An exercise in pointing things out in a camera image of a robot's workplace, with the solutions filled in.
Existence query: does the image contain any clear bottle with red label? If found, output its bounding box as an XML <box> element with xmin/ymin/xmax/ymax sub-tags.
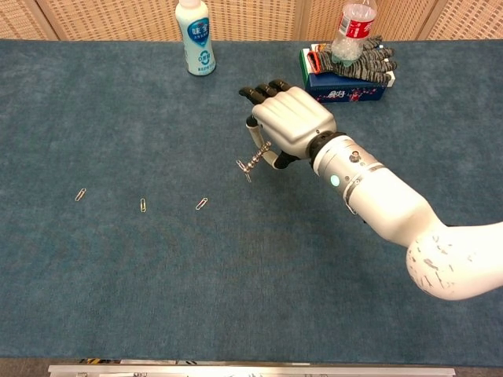
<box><xmin>330</xmin><ymin>0</ymin><xmax>378</xmax><ymax>66</ymax></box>

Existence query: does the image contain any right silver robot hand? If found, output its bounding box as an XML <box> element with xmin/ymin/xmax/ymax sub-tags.
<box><xmin>238</xmin><ymin>79</ymin><xmax>338</xmax><ymax>170</ymax></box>

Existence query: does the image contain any grey striped knit glove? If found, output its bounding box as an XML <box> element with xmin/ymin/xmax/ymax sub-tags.
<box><xmin>306</xmin><ymin>35</ymin><xmax>398</xmax><ymax>84</ymax></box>

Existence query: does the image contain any woven rattan folding screen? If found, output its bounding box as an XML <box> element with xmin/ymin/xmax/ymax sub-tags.
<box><xmin>0</xmin><ymin>0</ymin><xmax>503</xmax><ymax>42</ymax></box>

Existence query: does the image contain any white yogurt drink bottle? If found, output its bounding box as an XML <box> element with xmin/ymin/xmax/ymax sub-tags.
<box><xmin>174</xmin><ymin>0</ymin><xmax>218</xmax><ymax>77</ymax></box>

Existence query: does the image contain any dark blue carton box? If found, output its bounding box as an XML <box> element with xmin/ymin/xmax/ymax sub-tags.
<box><xmin>305</xmin><ymin>71</ymin><xmax>388</xmax><ymax>104</ymax></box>

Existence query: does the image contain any metal magnetic bar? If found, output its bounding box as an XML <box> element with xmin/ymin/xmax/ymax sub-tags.
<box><xmin>240</xmin><ymin>141</ymin><xmax>272</xmax><ymax>174</ymax></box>

